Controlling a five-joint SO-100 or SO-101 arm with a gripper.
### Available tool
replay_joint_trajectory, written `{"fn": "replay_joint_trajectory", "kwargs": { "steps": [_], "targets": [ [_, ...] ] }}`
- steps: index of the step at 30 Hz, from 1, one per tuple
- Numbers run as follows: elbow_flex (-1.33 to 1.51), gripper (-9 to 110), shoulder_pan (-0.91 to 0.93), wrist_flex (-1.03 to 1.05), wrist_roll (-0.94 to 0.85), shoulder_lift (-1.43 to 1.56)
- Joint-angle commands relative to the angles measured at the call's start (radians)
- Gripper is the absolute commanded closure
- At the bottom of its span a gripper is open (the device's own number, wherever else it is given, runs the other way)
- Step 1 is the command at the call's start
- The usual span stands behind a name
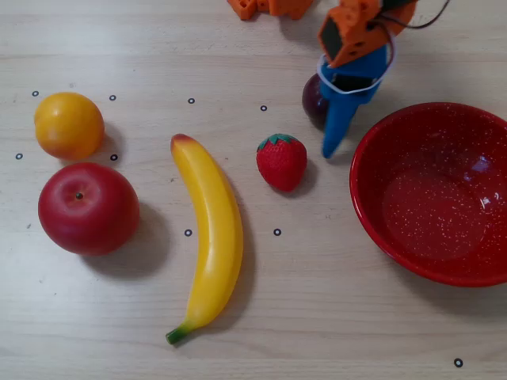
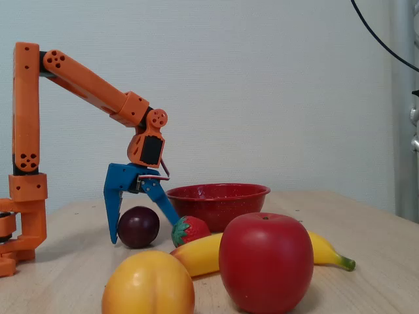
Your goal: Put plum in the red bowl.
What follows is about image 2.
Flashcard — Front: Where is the red white servo wire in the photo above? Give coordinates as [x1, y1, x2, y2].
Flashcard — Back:
[136, 158, 172, 183]

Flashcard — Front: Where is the red toy strawberry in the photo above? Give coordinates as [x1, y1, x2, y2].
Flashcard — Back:
[171, 215, 212, 248]

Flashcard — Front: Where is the grey metal pole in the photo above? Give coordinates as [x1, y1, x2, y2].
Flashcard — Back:
[389, 0, 419, 224]

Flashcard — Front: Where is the thin black cable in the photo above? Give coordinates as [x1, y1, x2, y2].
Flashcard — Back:
[350, 0, 419, 73]

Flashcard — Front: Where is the silver metal clamp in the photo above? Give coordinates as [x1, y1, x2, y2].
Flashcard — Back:
[409, 106, 419, 153]

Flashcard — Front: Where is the yellow toy banana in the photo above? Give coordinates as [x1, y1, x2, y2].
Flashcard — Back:
[170, 230, 356, 278]

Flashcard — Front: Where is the yellow orange toy peach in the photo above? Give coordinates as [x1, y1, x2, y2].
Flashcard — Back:
[101, 250, 196, 314]

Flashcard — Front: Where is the red toy apple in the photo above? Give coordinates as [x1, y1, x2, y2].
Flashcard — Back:
[218, 212, 314, 314]

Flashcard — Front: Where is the red speckled enamel bowl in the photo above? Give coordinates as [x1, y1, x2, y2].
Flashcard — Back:
[166, 183, 272, 233]

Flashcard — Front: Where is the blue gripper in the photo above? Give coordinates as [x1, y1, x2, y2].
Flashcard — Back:
[103, 162, 181, 245]

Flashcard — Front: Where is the dark purple plum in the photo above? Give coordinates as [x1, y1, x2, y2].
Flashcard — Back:
[117, 205, 160, 249]

